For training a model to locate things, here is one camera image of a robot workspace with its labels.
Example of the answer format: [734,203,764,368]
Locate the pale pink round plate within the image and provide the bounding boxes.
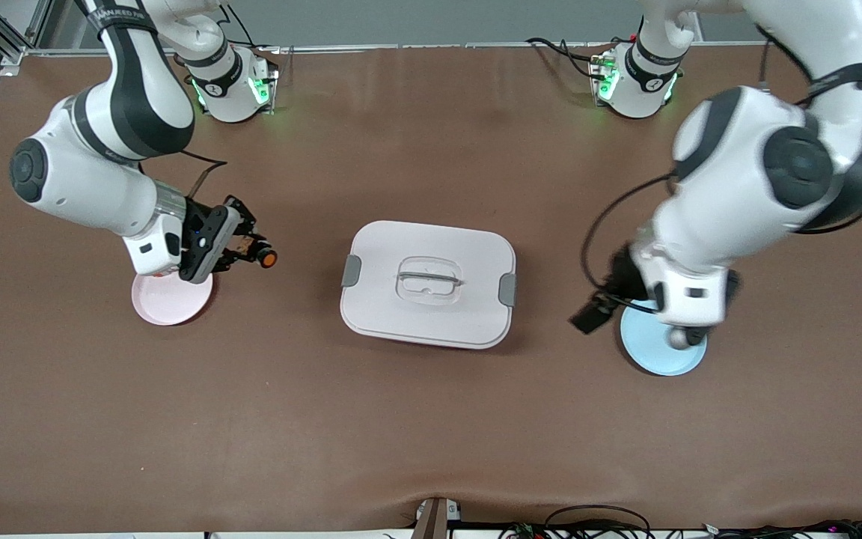
[131,269,214,326]

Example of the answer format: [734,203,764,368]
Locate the black base cable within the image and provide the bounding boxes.
[220,4,280,76]
[526,36,613,80]

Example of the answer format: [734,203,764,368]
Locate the light blue round plate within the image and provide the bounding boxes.
[620,299,708,377]

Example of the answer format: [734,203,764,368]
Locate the brown table mat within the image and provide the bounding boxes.
[0,43,862,534]

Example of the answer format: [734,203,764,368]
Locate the white lidded box grey clips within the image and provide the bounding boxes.
[340,220,517,350]

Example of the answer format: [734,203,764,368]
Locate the orange push button switch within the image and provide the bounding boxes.
[230,235,278,269]

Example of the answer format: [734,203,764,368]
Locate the aluminium frame profile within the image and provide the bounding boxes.
[0,0,55,77]

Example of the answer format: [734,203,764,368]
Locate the tangled cable bundle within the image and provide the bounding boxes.
[700,520,862,539]

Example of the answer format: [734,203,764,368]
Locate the aluminium table edge rail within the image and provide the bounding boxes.
[23,40,776,58]

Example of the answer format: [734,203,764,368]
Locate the black looped cable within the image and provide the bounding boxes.
[543,505,653,539]

